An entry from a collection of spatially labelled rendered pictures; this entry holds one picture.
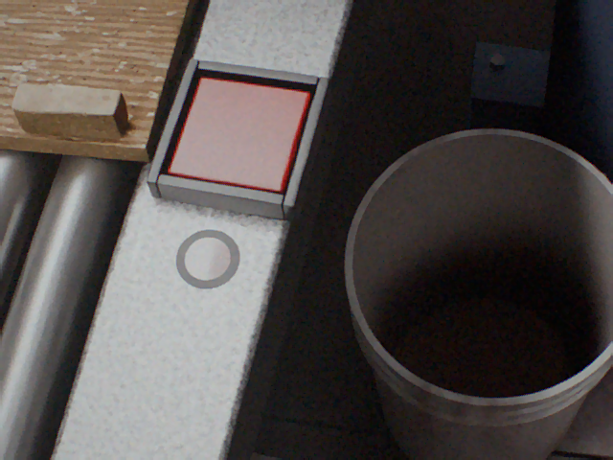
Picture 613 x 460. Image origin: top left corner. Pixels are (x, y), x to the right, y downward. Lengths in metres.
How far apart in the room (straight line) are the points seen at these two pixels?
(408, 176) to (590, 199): 0.20
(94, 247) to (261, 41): 0.14
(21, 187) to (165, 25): 0.12
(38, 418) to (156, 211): 0.12
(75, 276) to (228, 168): 0.09
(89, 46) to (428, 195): 0.73
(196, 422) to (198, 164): 0.13
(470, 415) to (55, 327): 0.64
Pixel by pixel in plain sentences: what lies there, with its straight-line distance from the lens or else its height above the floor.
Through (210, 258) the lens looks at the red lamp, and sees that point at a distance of 0.61.
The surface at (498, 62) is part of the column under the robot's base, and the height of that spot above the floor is 0.02.
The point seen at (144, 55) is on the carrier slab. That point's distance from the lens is 0.66.
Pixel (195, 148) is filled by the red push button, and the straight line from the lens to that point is 0.63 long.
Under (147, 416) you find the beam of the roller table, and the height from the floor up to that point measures 0.92.
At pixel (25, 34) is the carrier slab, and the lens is 0.69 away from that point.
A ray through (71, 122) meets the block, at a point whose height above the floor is 0.95.
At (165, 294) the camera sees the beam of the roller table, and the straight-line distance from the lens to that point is 0.61.
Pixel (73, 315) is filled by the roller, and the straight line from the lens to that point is 0.62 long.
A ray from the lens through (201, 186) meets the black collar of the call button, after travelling 0.61.
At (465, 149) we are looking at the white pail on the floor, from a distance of 1.30.
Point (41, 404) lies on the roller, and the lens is 0.61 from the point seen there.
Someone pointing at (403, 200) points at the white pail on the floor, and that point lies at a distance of 1.31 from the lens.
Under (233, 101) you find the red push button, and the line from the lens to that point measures 0.64.
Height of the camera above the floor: 1.46
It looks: 62 degrees down
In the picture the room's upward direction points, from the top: 11 degrees counter-clockwise
